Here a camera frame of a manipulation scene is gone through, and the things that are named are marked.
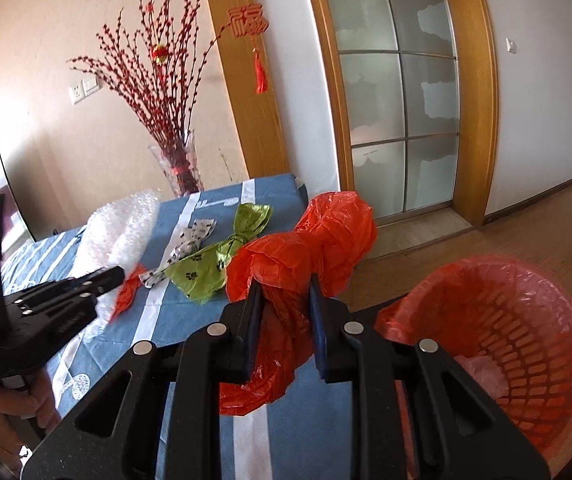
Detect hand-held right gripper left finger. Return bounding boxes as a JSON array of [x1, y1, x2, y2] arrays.
[[18, 279, 266, 480]]

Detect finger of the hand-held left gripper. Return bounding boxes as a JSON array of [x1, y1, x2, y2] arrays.
[[8, 266, 126, 317]]

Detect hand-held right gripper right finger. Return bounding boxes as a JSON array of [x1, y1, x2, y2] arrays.
[[308, 276, 552, 480]]

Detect small red plastic bag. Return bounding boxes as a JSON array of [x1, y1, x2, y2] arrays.
[[108, 265, 143, 323]]

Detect large red plastic bag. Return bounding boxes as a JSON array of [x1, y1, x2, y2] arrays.
[[218, 191, 378, 417]]

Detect pink plastic bag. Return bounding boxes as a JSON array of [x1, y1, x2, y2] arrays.
[[453, 352, 509, 401]]

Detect white plastic mesh basket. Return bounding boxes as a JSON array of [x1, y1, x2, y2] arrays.
[[406, 280, 572, 453]]

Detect person's left hand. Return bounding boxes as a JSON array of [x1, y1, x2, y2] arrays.
[[0, 372, 62, 443]]

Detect clear bubble wrap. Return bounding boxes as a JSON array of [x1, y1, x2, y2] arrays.
[[73, 190, 162, 281]]

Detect blue striped tablecloth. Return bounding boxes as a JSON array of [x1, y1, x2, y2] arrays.
[[0, 174, 407, 480]]

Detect light green plastic bag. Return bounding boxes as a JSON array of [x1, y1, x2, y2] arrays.
[[165, 203, 273, 305]]

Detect white spotted plastic bag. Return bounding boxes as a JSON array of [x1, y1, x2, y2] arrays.
[[138, 217, 217, 288]]

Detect glass vase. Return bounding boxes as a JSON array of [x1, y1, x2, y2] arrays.
[[148, 130, 204, 200]]

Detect red berry branches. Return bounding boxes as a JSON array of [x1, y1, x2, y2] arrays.
[[66, 0, 232, 161]]

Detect frosted glass sliding door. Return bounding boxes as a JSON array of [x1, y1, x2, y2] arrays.
[[316, 0, 459, 218]]

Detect red knot ornament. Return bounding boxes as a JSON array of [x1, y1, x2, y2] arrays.
[[227, 4, 271, 95]]

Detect wooden wall trim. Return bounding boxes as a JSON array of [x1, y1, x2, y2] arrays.
[[200, 0, 292, 183]]

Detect wooden door frame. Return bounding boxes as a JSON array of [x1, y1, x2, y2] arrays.
[[300, 0, 501, 228]]

